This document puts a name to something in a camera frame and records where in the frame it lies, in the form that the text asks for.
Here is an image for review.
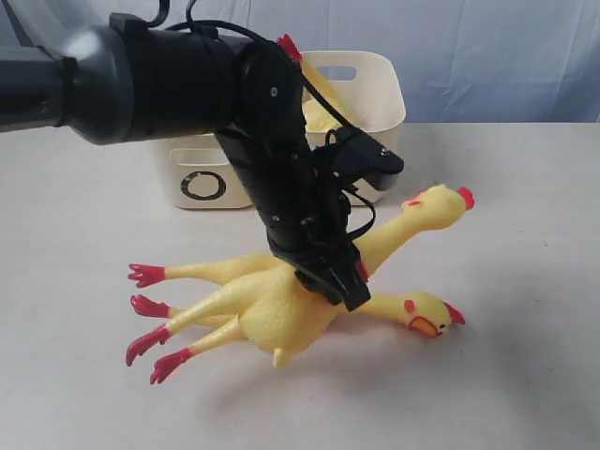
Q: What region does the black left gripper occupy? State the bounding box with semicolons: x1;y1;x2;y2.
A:
266;196;372;313

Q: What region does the yellow rubber chicken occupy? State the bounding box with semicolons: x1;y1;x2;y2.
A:
127;254;465;337
125;185;475;383

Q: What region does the headless yellow rubber chicken body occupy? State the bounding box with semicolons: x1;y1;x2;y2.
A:
276;33;351;137

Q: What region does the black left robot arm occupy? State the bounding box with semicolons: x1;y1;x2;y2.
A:
1;13;370;310

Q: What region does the cream bin with circle mark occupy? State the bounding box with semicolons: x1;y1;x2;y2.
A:
148;134;252;210

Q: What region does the cream bin with cross mark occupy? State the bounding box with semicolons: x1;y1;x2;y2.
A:
299;50;407;207

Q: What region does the white backdrop curtain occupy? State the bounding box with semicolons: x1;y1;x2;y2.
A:
0;0;600;124

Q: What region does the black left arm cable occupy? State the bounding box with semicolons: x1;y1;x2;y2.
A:
149;0;379;245

